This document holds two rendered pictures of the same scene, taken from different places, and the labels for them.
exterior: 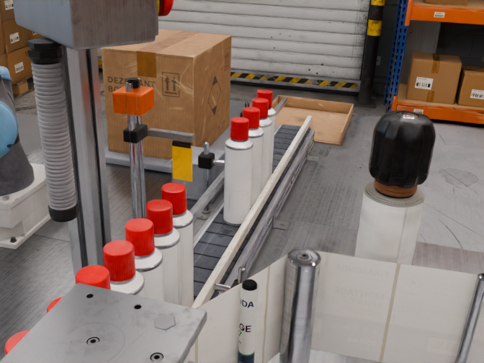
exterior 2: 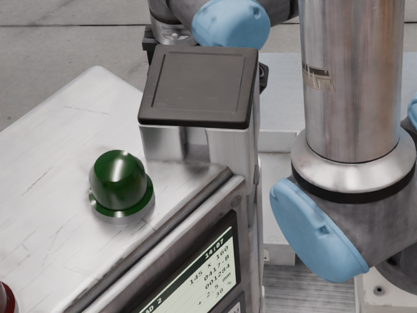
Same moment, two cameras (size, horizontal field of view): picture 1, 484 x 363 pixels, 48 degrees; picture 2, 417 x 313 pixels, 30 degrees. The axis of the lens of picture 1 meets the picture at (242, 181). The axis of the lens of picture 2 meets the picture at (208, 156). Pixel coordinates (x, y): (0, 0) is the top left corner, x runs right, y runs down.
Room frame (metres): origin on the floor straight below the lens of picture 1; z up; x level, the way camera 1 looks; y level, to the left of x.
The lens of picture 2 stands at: (0.69, -0.01, 1.72)
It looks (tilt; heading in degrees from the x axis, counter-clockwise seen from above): 49 degrees down; 87
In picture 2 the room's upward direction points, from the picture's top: 6 degrees counter-clockwise
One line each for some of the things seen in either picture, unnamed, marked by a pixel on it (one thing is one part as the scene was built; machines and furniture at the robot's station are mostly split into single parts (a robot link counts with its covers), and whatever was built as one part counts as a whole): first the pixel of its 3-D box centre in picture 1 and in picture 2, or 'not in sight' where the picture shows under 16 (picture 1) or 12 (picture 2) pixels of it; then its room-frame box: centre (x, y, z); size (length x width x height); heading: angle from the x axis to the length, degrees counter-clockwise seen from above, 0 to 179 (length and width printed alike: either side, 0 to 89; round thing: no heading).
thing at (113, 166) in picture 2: not in sight; (118, 181); (0.67, 0.19, 1.49); 0.03 x 0.03 x 0.02
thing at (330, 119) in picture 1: (306, 117); not in sight; (1.67, -0.20, 0.85); 0.30 x 0.26 x 0.04; 164
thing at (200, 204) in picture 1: (227, 171); not in sight; (1.00, 0.03, 0.95); 1.07 x 0.01 x 0.01; 164
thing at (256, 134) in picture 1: (249, 158); not in sight; (1.00, -0.01, 0.98); 0.05 x 0.05 x 0.20
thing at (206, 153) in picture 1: (216, 180); not in sight; (1.05, 0.05, 0.91); 0.07 x 0.03 x 0.16; 74
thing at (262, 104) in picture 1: (258, 147); not in sight; (1.06, -0.03, 0.98); 0.05 x 0.05 x 0.20
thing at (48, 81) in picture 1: (55, 135); not in sight; (0.58, 0.21, 1.18); 0.04 x 0.04 x 0.21
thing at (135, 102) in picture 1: (157, 192); not in sight; (0.71, 0.12, 1.05); 0.10 x 0.04 x 0.33; 74
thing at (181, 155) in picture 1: (182, 160); not in sight; (0.72, 0.09, 1.09); 0.03 x 0.01 x 0.06; 74
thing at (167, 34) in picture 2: not in sight; (180, 21); (0.72, 0.77, 1.08); 0.08 x 0.08 x 0.05
